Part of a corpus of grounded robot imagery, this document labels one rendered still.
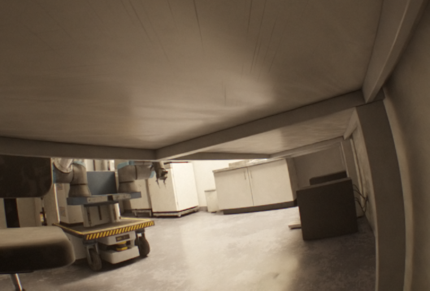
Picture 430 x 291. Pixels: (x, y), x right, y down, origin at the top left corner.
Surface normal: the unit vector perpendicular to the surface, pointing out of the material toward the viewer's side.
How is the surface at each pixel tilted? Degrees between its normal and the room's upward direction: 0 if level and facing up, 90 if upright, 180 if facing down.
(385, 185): 90
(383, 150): 90
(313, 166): 90
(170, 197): 90
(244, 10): 180
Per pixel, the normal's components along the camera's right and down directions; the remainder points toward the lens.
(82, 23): 0.16, 0.96
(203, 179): -0.51, -0.11
